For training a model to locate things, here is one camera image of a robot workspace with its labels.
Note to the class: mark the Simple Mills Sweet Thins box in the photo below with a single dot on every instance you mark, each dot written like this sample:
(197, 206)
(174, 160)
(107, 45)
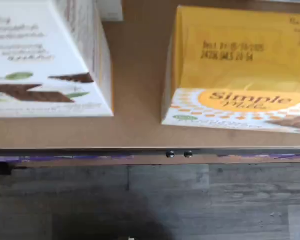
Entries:
(112, 10)
(40, 50)

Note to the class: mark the Simple Mills almond bars box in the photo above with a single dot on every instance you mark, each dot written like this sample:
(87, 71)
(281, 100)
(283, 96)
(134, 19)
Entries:
(227, 62)

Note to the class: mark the wood shelf board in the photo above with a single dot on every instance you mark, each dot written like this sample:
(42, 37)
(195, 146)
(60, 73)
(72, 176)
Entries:
(140, 100)

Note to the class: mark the black metal shelf rack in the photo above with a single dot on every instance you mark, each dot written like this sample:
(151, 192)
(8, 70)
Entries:
(90, 151)

